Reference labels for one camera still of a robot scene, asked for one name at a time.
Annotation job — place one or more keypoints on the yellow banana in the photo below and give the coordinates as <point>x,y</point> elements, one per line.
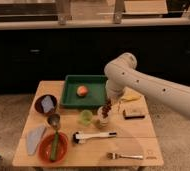
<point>127,98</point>

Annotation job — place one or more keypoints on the red orange apple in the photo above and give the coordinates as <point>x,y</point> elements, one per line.
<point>82,91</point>

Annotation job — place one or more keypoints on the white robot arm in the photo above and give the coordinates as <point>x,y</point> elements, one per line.
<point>121,73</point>

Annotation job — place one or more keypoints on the translucent green cup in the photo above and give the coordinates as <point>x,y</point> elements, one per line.
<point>85,117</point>

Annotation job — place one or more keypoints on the green cucumber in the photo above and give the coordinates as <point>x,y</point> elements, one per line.
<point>53,154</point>

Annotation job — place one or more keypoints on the wooden table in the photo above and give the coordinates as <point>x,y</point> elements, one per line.
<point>134,137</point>

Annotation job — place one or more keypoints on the grey folded cloth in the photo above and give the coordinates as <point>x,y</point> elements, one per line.
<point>33,138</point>

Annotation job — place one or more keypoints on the green plastic tray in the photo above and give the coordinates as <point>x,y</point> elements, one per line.
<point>95,98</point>

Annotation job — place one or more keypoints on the blue sponge in bowl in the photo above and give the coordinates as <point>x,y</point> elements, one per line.
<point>47,104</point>

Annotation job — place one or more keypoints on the dark red grape bunch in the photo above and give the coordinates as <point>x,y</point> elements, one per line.
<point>106,108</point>

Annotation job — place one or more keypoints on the white handled dish brush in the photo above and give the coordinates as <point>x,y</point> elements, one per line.
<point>80,137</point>

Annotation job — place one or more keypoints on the dark brown bowl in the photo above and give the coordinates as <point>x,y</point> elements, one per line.
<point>39,108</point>

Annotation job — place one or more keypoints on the orange red bowl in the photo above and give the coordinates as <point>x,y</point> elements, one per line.
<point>45,148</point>

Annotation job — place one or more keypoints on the white cup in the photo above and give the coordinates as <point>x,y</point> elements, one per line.
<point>103,118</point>

